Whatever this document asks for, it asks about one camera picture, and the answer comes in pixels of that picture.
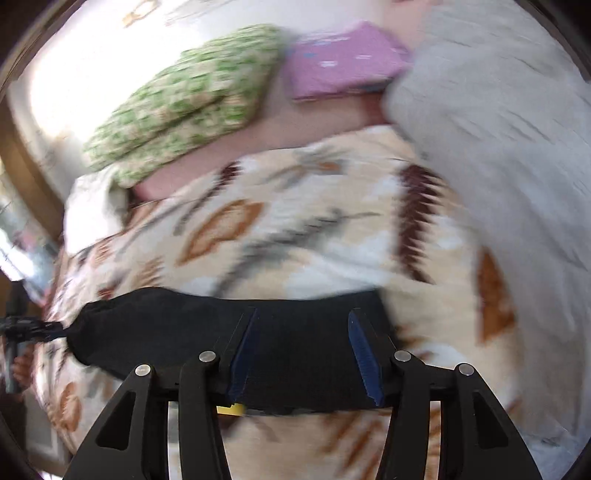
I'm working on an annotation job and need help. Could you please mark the grey cloth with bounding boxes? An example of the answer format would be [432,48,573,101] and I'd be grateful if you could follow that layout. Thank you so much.
[383,0,587,462]

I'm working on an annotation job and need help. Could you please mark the green checked quilt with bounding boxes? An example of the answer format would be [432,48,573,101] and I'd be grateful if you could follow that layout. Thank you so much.
[83,24,284,188]

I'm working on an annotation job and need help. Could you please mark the pink bed sheet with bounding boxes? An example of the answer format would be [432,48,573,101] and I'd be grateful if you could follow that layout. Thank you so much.
[134,88,407,201]

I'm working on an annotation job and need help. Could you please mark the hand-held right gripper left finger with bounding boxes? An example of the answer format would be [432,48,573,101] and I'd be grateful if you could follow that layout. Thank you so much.
[62,308,260,480]

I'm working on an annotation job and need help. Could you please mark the black pants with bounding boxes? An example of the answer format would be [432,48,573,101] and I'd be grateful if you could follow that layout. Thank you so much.
[65,286,398,416]

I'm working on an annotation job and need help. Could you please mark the purple pillow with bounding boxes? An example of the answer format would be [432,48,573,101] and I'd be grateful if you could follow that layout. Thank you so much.
[284,21,414,103]

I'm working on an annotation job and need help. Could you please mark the white pillow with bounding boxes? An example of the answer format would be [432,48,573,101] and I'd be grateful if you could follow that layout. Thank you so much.
[62,173,130,254]

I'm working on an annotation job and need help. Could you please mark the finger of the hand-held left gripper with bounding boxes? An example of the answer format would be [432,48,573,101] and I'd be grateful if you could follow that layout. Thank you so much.
[28,320,64,342]

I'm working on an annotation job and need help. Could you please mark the white bed headboard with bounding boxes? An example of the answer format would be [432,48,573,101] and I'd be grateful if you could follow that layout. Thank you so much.
[28,0,416,153]

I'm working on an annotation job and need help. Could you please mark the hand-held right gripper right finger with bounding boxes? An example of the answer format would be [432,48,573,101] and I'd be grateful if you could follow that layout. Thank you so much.
[347,308,543,480]

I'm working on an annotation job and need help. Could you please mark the leaf print blanket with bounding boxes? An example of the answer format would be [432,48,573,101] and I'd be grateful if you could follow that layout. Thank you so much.
[34,127,532,480]

